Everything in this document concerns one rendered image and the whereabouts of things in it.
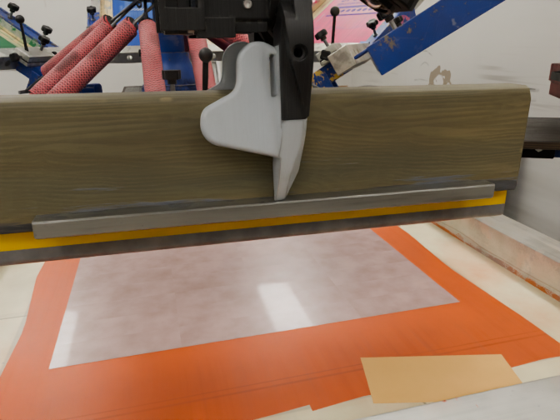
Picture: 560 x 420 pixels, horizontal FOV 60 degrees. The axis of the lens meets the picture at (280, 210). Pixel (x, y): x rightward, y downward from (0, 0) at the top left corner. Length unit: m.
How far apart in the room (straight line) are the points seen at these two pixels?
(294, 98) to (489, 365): 0.24
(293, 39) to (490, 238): 0.36
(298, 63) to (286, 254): 0.31
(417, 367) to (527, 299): 0.16
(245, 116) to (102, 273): 0.30
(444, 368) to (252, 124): 0.22
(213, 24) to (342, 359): 0.25
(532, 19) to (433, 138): 2.84
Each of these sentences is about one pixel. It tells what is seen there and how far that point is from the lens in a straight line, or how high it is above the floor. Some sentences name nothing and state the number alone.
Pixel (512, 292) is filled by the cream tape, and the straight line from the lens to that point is 0.50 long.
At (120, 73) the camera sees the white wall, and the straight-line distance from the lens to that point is 4.89.
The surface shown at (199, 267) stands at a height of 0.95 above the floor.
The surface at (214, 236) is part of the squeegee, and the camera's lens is 0.32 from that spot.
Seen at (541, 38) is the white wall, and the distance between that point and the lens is 3.11.
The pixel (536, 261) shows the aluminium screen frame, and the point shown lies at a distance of 0.51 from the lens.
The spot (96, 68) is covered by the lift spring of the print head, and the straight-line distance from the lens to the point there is 1.39.
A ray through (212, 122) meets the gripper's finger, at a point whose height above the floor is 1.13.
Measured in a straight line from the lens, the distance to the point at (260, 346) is 0.39.
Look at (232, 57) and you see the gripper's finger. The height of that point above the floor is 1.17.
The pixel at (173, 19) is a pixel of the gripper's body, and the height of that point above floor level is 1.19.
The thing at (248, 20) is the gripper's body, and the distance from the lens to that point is 0.28.
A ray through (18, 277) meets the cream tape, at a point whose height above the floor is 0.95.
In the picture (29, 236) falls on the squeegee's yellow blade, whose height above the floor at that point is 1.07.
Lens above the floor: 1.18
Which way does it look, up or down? 19 degrees down
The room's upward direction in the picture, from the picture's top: 1 degrees counter-clockwise
